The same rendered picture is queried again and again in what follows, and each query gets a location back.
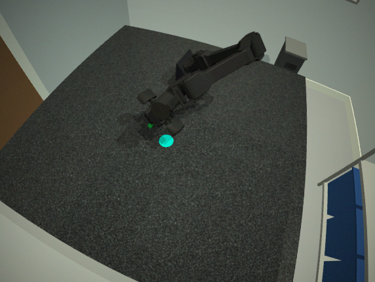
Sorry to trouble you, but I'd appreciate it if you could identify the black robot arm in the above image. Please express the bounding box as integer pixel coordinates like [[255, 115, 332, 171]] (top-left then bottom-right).
[[144, 32, 266, 127]]

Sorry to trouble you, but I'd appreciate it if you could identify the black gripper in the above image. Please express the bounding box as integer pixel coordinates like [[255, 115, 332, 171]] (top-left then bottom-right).
[[137, 89, 184, 136]]

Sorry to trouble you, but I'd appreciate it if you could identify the cyan circle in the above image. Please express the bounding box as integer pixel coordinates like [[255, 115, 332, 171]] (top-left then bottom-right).
[[159, 134, 173, 147]]

